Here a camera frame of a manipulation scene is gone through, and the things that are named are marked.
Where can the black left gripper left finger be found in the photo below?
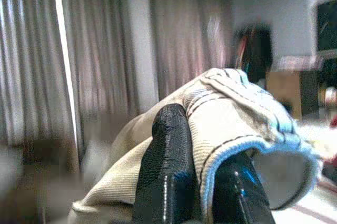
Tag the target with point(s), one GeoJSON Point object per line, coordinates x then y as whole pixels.
{"type": "Point", "coordinates": [171, 155]}

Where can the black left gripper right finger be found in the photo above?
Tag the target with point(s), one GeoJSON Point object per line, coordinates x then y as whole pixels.
{"type": "Point", "coordinates": [237, 195]}

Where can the grey curtain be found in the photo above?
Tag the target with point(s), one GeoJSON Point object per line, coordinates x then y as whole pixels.
{"type": "Point", "coordinates": [189, 23]}
{"type": "Point", "coordinates": [26, 50]}
{"type": "Point", "coordinates": [100, 37]}

